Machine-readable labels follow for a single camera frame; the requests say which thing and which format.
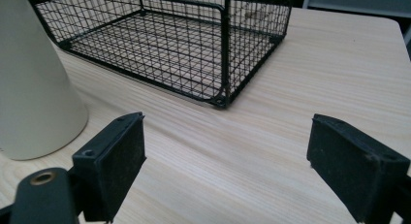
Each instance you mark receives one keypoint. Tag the cream cone-shaped cup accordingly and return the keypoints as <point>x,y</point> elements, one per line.
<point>32,88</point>

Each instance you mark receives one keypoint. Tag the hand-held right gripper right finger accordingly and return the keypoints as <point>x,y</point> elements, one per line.
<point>352,172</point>

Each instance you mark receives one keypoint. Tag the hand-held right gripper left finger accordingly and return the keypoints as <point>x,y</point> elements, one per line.
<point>108,172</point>

